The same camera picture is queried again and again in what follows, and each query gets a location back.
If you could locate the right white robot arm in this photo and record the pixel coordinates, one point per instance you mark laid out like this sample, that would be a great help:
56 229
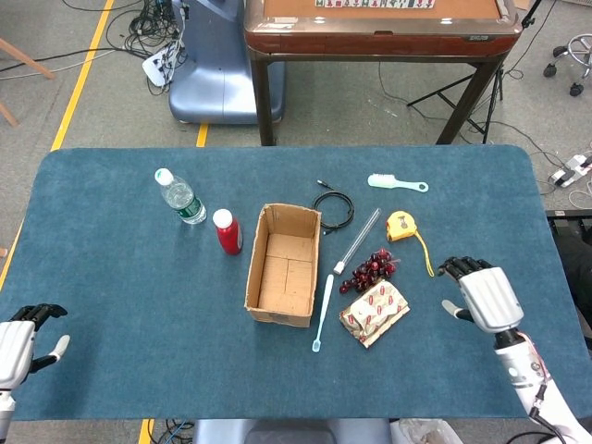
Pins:
513 365

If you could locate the brown mahjong table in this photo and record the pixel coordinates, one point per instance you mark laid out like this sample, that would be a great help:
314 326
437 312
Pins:
370 41

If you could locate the yellow tape measure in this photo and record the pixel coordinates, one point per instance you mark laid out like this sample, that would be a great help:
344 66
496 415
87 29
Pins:
400 226

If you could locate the white floor power strip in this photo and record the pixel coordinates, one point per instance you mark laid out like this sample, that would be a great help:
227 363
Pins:
578 162
564 176

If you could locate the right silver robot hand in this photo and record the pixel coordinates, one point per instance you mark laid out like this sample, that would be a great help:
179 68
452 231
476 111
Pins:
490 296

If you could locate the wooden pole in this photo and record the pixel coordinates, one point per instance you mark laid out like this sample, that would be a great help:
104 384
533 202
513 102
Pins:
28 60

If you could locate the grey blue robot torso base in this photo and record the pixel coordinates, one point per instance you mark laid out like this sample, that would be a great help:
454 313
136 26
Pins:
287 432

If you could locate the open cardboard box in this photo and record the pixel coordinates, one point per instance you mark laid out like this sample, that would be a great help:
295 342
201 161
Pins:
287 268

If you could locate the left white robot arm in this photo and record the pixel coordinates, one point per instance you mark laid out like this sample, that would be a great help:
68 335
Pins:
4 411

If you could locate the purple grape bunch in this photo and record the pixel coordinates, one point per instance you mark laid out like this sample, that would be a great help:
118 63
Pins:
370 270

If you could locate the black tripod stand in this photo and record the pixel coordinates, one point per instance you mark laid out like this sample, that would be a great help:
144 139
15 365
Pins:
500 88

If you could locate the black cart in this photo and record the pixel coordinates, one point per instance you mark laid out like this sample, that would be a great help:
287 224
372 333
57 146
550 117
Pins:
569 240

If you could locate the blue felt table cover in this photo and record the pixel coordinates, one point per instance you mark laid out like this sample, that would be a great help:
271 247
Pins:
139 277

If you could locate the tan snack bag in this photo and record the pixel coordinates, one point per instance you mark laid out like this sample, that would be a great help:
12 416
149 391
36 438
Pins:
374 314

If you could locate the clear tube white cap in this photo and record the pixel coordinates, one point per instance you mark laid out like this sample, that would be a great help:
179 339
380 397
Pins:
356 242

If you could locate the red bottle white cap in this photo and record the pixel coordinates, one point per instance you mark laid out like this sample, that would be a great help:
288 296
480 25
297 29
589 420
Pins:
227 236

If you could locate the chrome stool with casters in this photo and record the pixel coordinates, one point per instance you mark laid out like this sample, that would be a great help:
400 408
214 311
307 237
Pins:
580 46

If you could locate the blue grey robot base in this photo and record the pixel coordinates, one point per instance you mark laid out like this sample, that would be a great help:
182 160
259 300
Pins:
208 83

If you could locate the mint green brush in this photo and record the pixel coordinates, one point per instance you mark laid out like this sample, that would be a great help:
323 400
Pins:
384 181

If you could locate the face-up mahjong tile row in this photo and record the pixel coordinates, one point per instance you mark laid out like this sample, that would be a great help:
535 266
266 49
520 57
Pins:
370 3

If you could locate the large white power strip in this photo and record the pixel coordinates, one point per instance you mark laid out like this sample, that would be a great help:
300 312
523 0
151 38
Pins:
155 69

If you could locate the light blue toothbrush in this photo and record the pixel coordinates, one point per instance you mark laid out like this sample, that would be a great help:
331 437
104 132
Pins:
326 296

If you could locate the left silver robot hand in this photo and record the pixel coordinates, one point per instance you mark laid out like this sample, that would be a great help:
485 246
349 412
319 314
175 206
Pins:
14 351

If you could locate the clear water bottle green label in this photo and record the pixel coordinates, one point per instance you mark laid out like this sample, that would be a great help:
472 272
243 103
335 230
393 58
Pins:
182 199

